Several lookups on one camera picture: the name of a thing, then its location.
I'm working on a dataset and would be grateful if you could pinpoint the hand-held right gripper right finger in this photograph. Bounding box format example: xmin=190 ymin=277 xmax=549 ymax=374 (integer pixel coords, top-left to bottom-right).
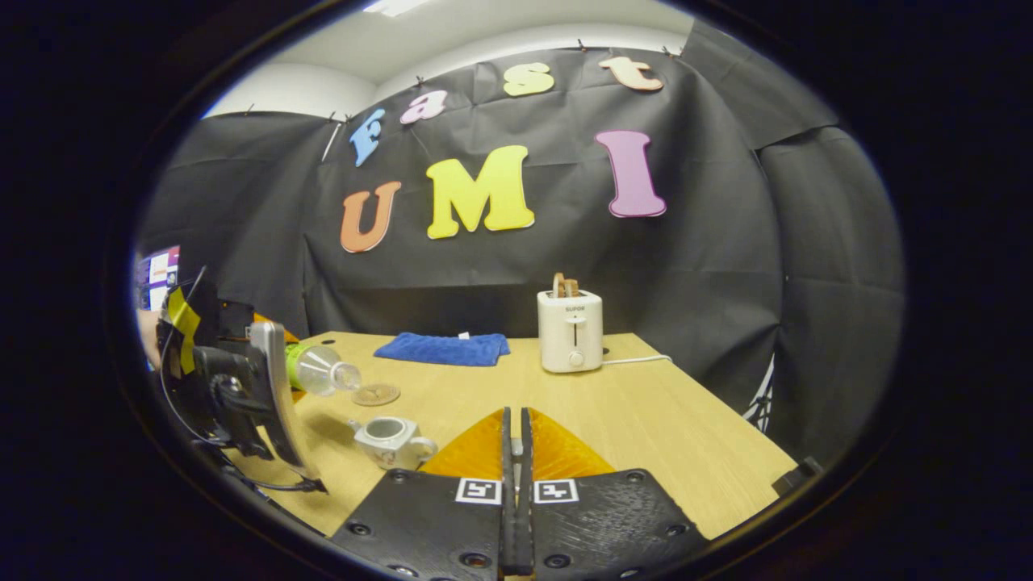
xmin=519 ymin=407 xmax=711 ymax=581

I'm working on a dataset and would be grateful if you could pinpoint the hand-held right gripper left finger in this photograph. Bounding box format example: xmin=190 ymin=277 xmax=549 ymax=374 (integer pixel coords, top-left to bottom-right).
xmin=331 ymin=407 xmax=518 ymax=581

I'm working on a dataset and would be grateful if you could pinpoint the green label water bottle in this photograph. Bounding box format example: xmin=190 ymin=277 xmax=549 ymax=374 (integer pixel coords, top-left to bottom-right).
xmin=284 ymin=343 xmax=362 ymax=397

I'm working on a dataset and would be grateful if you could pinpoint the white teacup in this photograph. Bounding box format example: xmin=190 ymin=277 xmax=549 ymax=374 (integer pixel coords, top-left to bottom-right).
xmin=349 ymin=416 xmax=439 ymax=471

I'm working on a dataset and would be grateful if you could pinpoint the computer monitor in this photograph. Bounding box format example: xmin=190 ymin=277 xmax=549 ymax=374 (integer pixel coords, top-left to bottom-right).
xmin=137 ymin=246 xmax=181 ymax=311

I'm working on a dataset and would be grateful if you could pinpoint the blue folded cloth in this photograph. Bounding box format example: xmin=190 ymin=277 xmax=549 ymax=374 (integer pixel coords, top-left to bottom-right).
xmin=374 ymin=332 xmax=511 ymax=367

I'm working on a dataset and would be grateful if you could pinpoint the white toaster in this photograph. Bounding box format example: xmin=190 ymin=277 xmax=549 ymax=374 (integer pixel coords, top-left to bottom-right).
xmin=537 ymin=289 xmax=604 ymax=374

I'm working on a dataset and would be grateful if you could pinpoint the small black block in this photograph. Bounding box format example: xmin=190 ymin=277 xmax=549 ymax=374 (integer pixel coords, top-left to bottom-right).
xmin=773 ymin=457 xmax=824 ymax=495

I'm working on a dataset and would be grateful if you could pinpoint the black backdrop cloth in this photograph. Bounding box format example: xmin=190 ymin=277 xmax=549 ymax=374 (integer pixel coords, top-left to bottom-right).
xmin=141 ymin=20 xmax=905 ymax=466

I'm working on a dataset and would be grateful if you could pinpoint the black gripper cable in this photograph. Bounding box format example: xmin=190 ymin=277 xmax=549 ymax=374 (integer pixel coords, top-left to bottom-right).
xmin=194 ymin=436 xmax=328 ymax=495

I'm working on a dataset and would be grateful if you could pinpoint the white metal frame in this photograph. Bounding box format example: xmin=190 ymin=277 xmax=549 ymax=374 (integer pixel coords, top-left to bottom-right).
xmin=742 ymin=355 xmax=776 ymax=433

